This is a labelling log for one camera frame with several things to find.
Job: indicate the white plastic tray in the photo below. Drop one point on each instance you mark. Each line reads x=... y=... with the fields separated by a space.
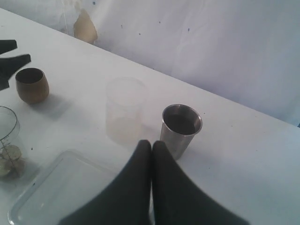
x=67 y=183

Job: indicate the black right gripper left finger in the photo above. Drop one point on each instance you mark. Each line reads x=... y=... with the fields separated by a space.
x=126 y=200

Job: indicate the translucent plastic cup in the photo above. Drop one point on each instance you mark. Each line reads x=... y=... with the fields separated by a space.
x=125 y=99

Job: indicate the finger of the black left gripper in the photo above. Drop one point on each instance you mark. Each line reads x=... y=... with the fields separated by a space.
x=7 y=46
x=9 y=66

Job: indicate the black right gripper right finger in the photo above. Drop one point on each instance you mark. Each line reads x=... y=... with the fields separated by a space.
x=178 y=201

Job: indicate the clear plastic shaker body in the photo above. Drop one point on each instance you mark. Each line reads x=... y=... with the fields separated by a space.
x=9 y=131

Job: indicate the stainless steel cup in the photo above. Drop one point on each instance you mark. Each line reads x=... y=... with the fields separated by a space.
x=180 y=123

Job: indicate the brown wooden cup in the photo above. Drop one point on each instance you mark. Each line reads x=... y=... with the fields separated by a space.
x=32 y=85

